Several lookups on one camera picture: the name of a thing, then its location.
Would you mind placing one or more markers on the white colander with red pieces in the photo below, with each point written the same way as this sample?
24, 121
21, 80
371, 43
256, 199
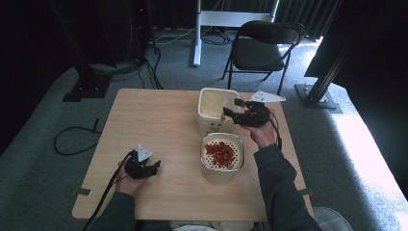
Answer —
221, 173

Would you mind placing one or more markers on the grey tape piece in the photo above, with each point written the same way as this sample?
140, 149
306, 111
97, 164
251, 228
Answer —
306, 192
81, 191

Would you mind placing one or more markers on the black metal stand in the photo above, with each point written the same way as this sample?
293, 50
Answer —
86, 80
320, 86

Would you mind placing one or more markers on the dark curtain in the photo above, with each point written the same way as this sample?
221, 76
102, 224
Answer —
304, 14

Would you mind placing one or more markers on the white desk frame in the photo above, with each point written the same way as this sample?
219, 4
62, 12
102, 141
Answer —
224, 18

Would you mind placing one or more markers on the black folding chair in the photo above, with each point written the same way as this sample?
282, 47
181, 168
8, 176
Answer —
260, 53

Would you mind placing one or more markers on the cream plastic bin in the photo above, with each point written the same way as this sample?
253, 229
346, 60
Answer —
211, 106

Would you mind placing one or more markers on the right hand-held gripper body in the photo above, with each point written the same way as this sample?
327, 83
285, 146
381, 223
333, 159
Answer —
256, 112

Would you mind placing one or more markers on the person's left hand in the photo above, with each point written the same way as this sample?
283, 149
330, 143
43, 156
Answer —
130, 184

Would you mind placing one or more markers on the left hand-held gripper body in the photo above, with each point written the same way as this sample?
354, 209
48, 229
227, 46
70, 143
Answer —
138, 163

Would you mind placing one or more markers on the red chopped food pieces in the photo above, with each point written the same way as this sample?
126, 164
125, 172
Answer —
220, 154

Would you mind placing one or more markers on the person's right hand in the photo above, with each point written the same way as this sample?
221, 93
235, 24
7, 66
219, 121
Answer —
264, 133

